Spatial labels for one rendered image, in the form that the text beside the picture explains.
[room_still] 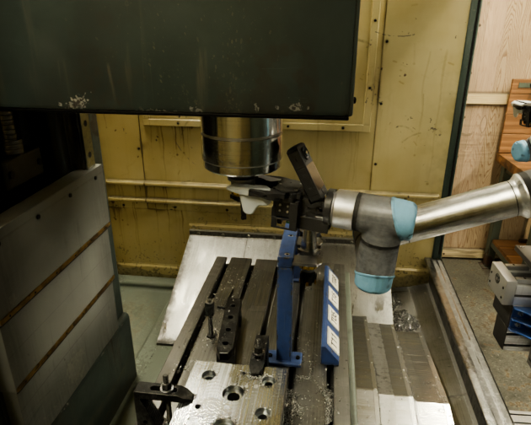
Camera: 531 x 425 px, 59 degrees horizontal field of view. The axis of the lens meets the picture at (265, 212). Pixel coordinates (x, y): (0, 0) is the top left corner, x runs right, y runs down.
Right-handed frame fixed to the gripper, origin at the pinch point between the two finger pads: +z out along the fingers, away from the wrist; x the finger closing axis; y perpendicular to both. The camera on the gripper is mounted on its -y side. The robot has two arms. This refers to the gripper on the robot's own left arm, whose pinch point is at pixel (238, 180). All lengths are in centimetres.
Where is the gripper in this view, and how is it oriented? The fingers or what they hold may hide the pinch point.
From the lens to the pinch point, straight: 96.7
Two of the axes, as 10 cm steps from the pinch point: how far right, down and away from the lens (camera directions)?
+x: 3.3, -3.6, 8.7
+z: -9.4, -1.8, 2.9
